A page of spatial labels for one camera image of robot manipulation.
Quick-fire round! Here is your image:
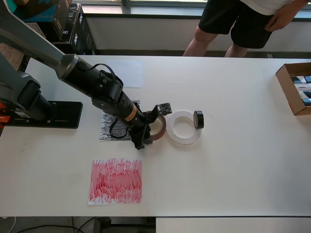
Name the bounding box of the red double-sided tape roll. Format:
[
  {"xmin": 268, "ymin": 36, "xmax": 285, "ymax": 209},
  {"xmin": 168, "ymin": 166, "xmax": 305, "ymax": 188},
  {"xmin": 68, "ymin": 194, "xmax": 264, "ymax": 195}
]
[{"xmin": 144, "ymin": 114, "xmax": 168, "ymax": 143}]

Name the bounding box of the dark table leg frame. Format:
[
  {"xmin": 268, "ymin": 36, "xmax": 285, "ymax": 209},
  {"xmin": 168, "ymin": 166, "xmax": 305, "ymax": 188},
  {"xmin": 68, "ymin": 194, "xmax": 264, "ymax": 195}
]
[{"xmin": 93, "ymin": 216, "xmax": 156, "ymax": 233}]

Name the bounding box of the large black carton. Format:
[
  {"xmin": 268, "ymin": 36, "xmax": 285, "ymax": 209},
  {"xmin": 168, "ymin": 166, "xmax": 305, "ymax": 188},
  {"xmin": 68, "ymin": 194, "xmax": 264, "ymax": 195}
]
[{"xmin": 71, "ymin": 12, "xmax": 97, "ymax": 56}]

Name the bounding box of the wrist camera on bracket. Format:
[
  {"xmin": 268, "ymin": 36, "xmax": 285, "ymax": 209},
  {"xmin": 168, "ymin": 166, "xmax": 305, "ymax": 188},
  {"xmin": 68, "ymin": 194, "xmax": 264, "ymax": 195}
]
[{"xmin": 145, "ymin": 102, "xmax": 173, "ymax": 122}]

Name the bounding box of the large white tape roll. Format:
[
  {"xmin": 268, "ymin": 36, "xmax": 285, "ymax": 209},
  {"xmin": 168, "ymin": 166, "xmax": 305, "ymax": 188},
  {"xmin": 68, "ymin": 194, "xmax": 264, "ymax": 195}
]
[{"xmin": 166, "ymin": 110, "xmax": 203, "ymax": 146}]

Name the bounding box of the black box white lettering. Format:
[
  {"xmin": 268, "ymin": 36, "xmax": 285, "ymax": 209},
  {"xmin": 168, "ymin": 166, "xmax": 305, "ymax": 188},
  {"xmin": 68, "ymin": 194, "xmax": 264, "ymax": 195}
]
[{"xmin": 48, "ymin": 2, "xmax": 82, "ymax": 44}]

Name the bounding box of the black electrical tape roll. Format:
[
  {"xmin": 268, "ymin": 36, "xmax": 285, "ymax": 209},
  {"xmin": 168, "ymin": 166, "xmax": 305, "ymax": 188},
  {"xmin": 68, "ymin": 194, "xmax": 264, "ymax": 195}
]
[{"xmin": 193, "ymin": 110, "xmax": 205, "ymax": 130}]

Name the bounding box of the red scribbled paper sheet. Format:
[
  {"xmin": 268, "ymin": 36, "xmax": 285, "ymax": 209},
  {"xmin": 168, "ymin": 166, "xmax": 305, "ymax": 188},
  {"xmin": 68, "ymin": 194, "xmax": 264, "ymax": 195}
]
[{"xmin": 87, "ymin": 157, "xmax": 143, "ymax": 205}]

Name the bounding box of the white floor cable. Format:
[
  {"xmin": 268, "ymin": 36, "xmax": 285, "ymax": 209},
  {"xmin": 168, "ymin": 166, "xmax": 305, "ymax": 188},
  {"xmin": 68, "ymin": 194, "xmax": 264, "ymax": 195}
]
[{"xmin": 0, "ymin": 215, "xmax": 17, "ymax": 233}]

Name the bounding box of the blank white paper sheet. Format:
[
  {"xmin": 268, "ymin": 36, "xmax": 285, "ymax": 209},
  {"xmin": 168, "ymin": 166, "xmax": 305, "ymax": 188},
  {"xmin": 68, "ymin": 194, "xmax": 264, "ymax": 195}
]
[{"xmin": 106, "ymin": 60, "xmax": 144, "ymax": 88}]

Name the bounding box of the black scribbled paper sheet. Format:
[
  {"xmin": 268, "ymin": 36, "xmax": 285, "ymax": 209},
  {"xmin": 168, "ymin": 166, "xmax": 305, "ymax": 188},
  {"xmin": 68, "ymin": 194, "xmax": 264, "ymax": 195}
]
[{"xmin": 99, "ymin": 99, "xmax": 141, "ymax": 142}]

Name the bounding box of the open cardboard tray box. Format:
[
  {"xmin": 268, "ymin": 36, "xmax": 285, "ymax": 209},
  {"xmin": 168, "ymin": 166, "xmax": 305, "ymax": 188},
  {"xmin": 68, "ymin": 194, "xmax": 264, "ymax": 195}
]
[{"xmin": 275, "ymin": 62, "xmax": 311, "ymax": 117}]

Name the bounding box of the person left forearm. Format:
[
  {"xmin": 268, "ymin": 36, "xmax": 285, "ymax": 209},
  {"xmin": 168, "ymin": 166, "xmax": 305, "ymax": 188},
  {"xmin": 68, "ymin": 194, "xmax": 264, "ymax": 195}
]
[{"xmin": 279, "ymin": 0, "xmax": 308, "ymax": 17}]

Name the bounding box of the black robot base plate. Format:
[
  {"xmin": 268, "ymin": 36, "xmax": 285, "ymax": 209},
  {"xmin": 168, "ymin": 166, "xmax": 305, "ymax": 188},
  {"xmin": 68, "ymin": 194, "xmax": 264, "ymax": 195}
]
[{"xmin": 4, "ymin": 100, "xmax": 84, "ymax": 130}]

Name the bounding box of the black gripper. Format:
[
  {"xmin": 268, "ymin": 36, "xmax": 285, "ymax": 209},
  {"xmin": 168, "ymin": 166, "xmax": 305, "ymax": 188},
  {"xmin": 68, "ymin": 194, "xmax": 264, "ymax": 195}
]
[{"xmin": 128, "ymin": 111, "xmax": 156, "ymax": 151}]

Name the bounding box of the black floor cable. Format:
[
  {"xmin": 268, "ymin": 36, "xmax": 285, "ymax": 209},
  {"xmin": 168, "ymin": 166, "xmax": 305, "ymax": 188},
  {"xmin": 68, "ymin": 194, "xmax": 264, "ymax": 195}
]
[{"xmin": 14, "ymin": 216, "xmax": 98, "ymax": 233}]

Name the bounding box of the orange clamp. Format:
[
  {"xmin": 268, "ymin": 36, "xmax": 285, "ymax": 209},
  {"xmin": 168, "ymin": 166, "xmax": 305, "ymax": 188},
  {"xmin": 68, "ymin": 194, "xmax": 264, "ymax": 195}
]
[{"xmin": 0, "ymin": 101, "xmax": 12, "ymax": 124}]

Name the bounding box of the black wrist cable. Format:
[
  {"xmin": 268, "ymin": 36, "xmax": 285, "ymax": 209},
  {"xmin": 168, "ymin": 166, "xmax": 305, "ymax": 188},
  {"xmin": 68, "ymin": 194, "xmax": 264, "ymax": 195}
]
[{"xmin": 93, "ymin": 63, "xmax": 129, "ymax": 140}]

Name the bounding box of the large GX760A cardboard box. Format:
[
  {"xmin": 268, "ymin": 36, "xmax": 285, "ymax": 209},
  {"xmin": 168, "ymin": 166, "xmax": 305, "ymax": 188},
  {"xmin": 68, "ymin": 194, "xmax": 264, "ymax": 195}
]
[{"xmin": 0, "ymin": 42, "xmax": 31, "ymax": 72}]

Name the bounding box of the teal and dark box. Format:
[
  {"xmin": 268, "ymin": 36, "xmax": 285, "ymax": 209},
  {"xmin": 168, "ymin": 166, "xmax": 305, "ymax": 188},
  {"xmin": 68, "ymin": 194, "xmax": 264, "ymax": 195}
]
[{"xmin": 4, "ymin": 0, "xmax": 60, "ymax": 24}]

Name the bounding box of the small white printed box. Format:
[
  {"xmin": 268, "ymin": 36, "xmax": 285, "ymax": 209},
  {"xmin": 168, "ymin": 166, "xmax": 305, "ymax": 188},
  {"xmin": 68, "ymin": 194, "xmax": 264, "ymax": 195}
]
[{"xmin": 293, "ymin": 83, "xmax": 311, "ymax": 92}]

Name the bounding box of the person in black shorts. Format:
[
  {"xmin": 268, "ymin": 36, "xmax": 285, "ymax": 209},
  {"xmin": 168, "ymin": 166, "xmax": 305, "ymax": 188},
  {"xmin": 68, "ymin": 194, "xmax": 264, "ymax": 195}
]
[{"xmin": 182, "ymin": 0, "xmax": 307, "ymax": 58}]

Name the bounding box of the person left hand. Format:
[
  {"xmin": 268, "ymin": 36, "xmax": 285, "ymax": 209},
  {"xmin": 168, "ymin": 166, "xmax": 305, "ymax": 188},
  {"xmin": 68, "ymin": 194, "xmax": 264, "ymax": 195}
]
[{"xmin": 264, "ymin": 6, "xmax": 296, "ymax": 32}]

